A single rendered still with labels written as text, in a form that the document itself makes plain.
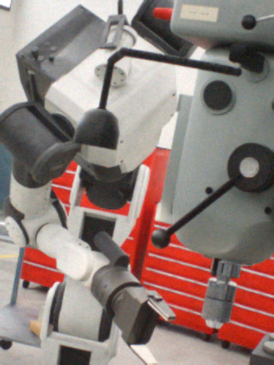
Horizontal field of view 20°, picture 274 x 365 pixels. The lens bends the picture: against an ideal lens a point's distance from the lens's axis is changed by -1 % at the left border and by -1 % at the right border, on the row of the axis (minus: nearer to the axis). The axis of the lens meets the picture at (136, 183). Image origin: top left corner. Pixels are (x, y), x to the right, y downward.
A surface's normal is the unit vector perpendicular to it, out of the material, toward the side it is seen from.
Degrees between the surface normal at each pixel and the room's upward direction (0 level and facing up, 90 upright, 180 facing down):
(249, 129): 90
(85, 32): 58
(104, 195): 147
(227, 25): 90
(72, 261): 86
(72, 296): 81
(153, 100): 85
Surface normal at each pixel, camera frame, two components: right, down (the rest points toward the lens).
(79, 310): -0.07, -0.13
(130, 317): -0.81, -0.08
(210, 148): -0.45, -0.04
